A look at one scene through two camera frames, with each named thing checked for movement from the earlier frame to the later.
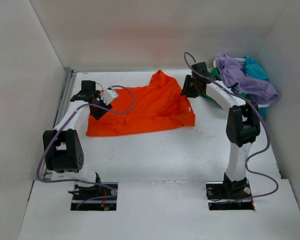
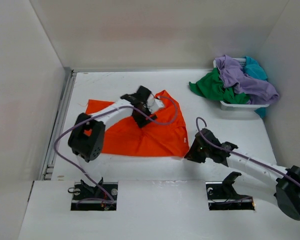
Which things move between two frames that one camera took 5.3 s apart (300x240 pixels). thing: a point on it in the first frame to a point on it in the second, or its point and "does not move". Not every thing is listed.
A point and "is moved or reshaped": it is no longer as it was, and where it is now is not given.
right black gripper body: (190, 88) to (198, 153)
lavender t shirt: (261, 92) does not move
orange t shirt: (161, 105) is moved or reshaped
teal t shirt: (254, 67) does not move
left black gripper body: (98, 112) to (140, 119)
